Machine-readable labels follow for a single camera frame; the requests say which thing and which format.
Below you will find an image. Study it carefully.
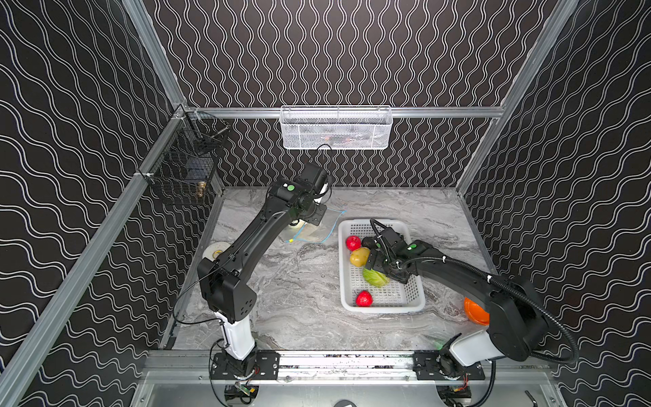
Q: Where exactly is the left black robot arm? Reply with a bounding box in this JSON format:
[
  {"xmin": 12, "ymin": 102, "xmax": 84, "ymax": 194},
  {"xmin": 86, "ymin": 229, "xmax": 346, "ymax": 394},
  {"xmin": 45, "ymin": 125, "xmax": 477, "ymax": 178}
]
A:
[{"xmin": 197, "ymin": 164, "xmax": 332, "ymax": 362}]

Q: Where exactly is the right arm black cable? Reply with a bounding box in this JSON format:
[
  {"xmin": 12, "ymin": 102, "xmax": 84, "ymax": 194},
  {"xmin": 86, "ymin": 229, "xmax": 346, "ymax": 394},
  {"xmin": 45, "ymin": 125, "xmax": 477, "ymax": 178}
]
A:
[{"xmin": 370, "ymin": 218, "xmax": 581, "ymax": 365}]

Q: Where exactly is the white wire wall basket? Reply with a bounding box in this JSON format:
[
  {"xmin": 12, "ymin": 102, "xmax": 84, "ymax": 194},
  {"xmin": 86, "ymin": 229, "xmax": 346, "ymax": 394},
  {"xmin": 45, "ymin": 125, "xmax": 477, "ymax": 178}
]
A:
[{"xmin": 279, "ymin": 105, "xmax": 393, "ymax": 150}]

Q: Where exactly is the small red toy apple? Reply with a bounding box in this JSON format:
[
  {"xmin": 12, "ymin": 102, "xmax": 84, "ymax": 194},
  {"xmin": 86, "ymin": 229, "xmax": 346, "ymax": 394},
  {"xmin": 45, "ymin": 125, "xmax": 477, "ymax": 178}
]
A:
[{"xmin": 345, "ymin": 235, "xmax": 362, "ymax": 252}]

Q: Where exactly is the orange object behind arm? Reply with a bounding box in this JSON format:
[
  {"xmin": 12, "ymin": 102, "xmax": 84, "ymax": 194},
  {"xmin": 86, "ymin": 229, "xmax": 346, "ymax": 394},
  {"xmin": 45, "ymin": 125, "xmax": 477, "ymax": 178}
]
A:
[{"xmin": 464, "ymin": 298, "xmax": 490, "ymax": 327}]

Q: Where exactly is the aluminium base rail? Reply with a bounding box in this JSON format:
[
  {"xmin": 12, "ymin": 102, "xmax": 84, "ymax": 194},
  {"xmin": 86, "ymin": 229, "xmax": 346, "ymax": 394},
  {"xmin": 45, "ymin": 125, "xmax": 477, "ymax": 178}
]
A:
[{"xmin": 141, "ymin": 348, "xmax": 550, "ymax": 388}]

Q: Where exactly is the black wire wall basket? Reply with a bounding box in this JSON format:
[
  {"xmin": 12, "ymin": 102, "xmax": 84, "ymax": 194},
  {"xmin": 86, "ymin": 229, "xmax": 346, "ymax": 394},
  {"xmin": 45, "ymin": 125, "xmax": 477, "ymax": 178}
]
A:
[{"xmin": 145, "ymin": 112, "xmax": 232, "ymax": 207}]

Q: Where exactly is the clear blue-zip bag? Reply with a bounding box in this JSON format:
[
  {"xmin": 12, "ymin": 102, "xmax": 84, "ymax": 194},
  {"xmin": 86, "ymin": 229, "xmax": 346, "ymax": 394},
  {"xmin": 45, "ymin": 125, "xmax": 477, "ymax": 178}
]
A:
[{"xmin": 279, "ymin": 209, "xmax": 346, "ymax": 244}]

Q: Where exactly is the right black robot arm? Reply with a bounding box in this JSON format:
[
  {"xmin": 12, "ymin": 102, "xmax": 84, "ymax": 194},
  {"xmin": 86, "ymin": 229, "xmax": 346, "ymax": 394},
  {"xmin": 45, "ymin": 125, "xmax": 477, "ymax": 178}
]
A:
[{"xmin": 367, "ymin": 220, "xmax": 549, "ymax": 367}]

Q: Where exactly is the white plastic perforated basket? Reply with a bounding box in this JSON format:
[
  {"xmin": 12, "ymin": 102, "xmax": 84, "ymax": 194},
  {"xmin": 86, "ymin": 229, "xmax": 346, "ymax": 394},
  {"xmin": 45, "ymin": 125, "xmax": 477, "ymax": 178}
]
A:
[{"xmin": 337, "ymin": 219, "xmax": 426, "ymax": 314}]

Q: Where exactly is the red toy fruit front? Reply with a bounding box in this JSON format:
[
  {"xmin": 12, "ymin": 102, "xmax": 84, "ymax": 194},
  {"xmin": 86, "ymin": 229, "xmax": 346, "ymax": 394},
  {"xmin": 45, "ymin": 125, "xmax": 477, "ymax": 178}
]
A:
[{"xmin": 355, "ymin": 290, "xmax": 373, "ymax": 308}]

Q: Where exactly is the white tape roll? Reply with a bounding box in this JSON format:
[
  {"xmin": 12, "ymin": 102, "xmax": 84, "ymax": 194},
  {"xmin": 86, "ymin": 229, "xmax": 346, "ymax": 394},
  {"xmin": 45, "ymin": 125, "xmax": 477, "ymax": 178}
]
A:
[{"xmin": 203, "ymin": 242, "xmax": 231, "ymax": 261}]

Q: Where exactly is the green toy cabbage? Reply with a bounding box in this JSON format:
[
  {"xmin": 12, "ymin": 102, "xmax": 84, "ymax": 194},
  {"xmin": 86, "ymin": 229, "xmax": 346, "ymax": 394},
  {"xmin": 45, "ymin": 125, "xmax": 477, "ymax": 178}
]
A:
[{"xmin": 362, "ymin": 268, "xmax": 390, "ymax": 288}]

